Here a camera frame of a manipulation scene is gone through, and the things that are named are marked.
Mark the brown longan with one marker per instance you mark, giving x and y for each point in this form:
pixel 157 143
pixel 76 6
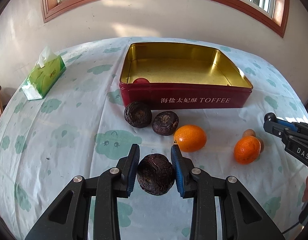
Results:
pixel 262 145
pixel 249 133

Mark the oval orange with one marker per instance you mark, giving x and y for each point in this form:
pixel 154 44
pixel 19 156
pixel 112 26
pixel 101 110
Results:
pixel 190 138

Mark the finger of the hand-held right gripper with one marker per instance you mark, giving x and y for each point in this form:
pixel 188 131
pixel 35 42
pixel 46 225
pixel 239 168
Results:
pixel 298 150
pixel 305 128

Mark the white cloud-print tablecloth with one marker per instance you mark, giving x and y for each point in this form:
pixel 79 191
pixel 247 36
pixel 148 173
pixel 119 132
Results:
pixel 56 142

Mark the round tangerine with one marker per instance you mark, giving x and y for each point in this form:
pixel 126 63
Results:
pixel 246 150

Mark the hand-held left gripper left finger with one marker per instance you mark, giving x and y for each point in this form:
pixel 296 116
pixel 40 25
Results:
pixel 133 170

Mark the dark water chestnut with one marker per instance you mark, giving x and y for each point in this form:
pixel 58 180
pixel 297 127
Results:
pixel 155 175
pixel 137 115
pixel 165 123

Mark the small red fruit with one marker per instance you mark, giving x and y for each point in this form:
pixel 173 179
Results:
pixel 141 81

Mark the green tissue pack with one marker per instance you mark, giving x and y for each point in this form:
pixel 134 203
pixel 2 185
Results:
pixel 43 77

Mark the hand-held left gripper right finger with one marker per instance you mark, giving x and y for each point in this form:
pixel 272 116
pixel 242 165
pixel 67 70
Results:
pixel 177 172

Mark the red metal tin box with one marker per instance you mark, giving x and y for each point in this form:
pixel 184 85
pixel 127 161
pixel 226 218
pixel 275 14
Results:
pixel 194 93

